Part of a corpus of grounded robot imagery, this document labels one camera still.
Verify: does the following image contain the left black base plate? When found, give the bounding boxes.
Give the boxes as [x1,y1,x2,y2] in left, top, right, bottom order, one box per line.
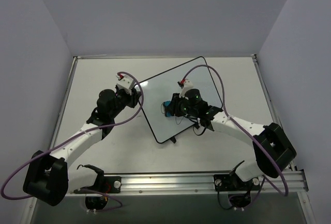
[83,176,122,193]

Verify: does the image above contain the aluminium left side rail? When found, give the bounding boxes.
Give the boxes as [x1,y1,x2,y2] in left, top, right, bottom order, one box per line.
[52,56,78,139]

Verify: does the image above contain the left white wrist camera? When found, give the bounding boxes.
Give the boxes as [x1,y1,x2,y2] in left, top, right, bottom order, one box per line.
[116,72,135,96]

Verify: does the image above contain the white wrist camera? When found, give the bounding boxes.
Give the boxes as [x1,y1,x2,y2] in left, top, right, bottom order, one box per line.
[116,72,135,96]
[178,79,193,98]

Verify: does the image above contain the aluminium front rail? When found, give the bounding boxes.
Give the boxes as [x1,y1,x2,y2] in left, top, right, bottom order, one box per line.
[66,168,308,195]

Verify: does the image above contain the blue bone-shaped eraser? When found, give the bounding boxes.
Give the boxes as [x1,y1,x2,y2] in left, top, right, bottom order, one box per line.
[162,101,173,117]

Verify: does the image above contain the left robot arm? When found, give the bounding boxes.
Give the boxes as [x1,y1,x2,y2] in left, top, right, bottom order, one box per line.
[23,88,144,206]

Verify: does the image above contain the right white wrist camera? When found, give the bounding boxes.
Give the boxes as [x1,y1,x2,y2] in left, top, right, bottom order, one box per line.
[178,79,193,98]

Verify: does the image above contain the white whiteboard black frame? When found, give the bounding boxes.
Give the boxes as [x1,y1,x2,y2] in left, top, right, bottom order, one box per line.
[141,56,223,144]

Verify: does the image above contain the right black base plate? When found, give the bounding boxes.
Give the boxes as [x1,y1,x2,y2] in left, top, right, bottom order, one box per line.
[213,174,244,191]

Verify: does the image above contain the aluminium rail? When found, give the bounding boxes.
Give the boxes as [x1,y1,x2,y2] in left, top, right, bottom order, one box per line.
[52,56,78,139]
[66,168,308,195]
[251,54,298,171]

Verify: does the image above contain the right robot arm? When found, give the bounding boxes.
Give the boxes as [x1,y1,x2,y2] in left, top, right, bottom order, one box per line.
[162,88,296,189]

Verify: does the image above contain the aluminium right side rail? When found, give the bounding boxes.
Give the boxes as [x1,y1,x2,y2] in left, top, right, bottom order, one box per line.
[251,54,298,171]

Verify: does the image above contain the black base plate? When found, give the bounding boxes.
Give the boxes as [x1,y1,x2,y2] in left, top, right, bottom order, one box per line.
[213,174,244,191]
[83,176,122,193]

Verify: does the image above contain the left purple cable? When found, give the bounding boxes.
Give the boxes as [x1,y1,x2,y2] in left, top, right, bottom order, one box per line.
[0,71,144,212]

